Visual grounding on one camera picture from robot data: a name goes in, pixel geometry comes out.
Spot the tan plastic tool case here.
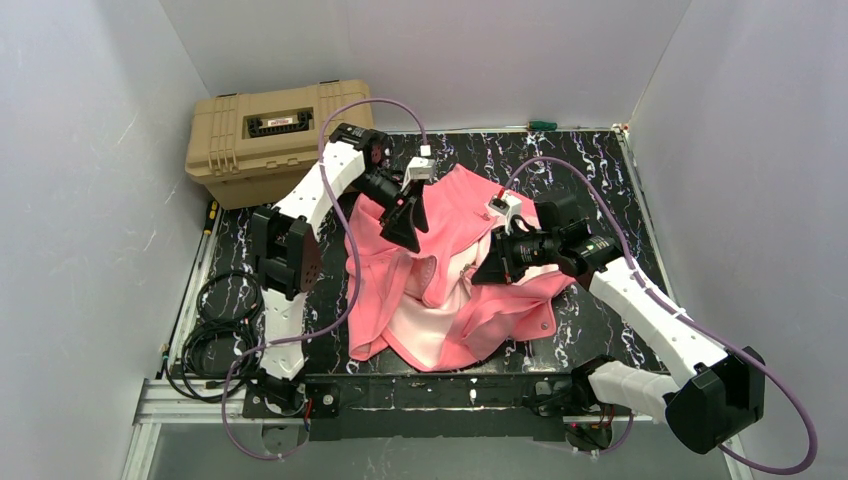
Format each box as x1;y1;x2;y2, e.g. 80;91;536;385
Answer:
185;79;371;210

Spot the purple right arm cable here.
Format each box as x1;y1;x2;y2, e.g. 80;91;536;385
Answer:
504;157;818;476

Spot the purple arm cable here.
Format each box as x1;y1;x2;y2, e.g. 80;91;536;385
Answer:
504;157;818;476
221;98;431;462

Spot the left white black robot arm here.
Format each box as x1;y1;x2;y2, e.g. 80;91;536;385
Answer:
251;123;434;381

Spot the black coiled cable bundle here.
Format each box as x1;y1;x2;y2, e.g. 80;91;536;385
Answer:
165;270;266;404

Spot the pink zip-up jacket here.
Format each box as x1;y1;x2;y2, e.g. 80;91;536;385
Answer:
346;165;574;372

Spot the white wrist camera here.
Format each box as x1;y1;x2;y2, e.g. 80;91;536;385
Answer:
487;189;522;235
401;144;435;189

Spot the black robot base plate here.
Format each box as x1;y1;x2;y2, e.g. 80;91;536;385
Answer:
243;373;630;447

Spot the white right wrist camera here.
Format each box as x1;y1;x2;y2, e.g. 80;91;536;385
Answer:
487;189;522;235

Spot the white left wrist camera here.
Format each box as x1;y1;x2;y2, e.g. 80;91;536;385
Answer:
401;144;435;189

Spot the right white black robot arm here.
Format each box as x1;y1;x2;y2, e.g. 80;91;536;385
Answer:
472;191;765;454

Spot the yellow black handled screwdriver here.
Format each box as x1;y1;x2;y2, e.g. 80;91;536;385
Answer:
202;200;219;235

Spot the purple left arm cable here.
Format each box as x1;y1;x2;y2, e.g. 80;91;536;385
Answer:
221;98;431;462

